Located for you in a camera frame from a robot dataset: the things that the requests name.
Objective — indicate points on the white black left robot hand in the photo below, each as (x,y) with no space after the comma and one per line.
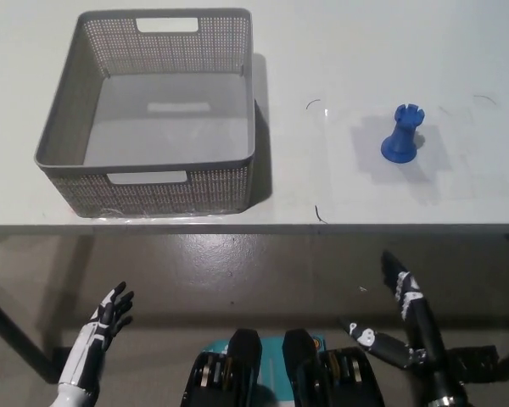
(89,343)

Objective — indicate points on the blue rook chess piece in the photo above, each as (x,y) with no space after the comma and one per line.
(401,136)

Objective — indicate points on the black teal robot body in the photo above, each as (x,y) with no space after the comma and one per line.
(246,360)

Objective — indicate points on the black floor foot plate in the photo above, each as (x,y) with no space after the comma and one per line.
(475,360)
(61,364)

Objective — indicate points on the grey square tape patch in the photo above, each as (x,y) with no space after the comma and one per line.
(365,142)

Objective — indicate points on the black metal table leg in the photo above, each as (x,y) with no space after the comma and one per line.
(17,335)

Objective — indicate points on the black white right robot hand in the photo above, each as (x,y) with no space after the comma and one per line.
(426,335)

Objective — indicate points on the grey perforated plastic basket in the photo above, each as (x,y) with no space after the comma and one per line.
(152,196)

